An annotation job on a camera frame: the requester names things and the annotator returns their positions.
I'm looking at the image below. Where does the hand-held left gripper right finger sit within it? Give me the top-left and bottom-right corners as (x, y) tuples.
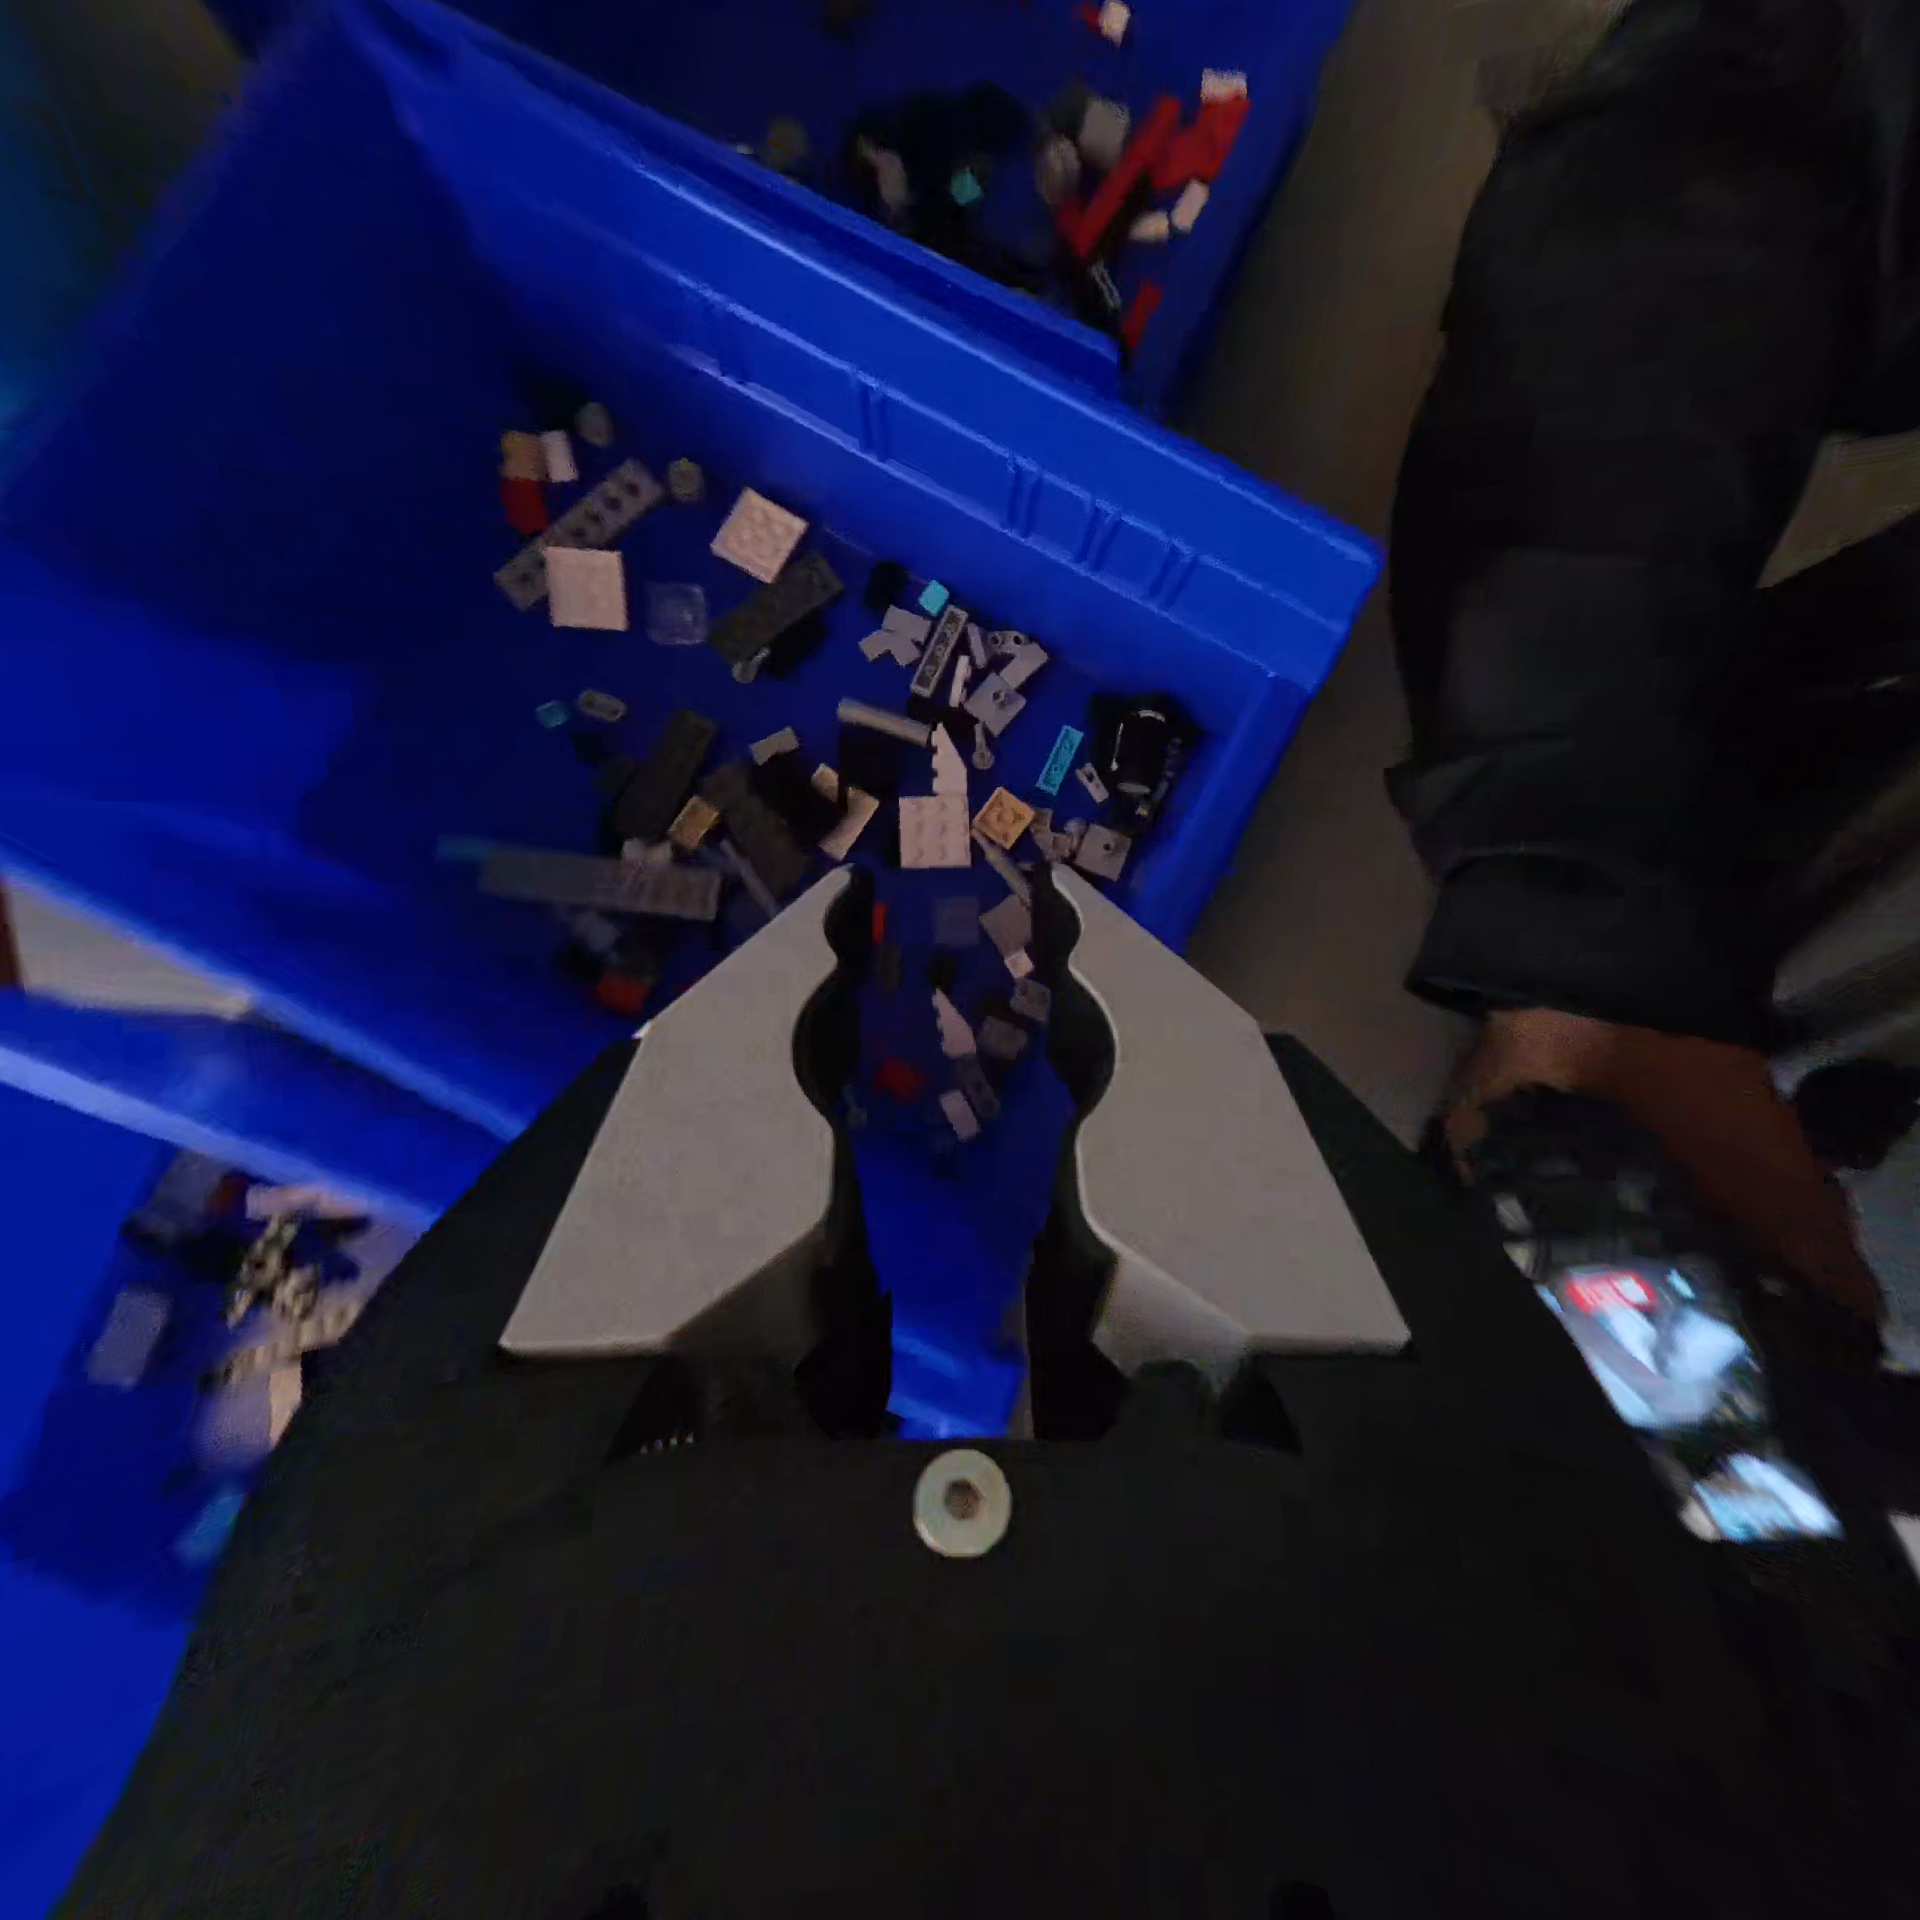
(1026, 862), (1412, 1439)

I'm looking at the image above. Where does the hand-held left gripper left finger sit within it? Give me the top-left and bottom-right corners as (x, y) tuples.
(499, 866), (897, 1439)

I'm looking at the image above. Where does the pile of small grey bricks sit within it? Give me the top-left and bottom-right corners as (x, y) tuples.
(441, 375), (1202, 1156)

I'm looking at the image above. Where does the pile of colourful toy bricks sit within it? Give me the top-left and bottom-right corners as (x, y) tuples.
(83, 1154), (394, 1561)

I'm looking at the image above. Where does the blue plastic bin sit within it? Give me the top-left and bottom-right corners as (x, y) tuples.
(0, 0), (1385, 1449)
(0, 862), (520, 1920)
(211, 0), (1360, 423)

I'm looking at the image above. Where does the person's right forearm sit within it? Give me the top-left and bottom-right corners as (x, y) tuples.
(1387, 0), (1920, 1051)

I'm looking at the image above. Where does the person's right hand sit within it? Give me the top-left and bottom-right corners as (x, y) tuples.
(1441, 1006), (1889, 1321)

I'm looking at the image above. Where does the pile of red grey bricks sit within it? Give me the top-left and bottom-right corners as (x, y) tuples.
(743, 0), (1255, 339)

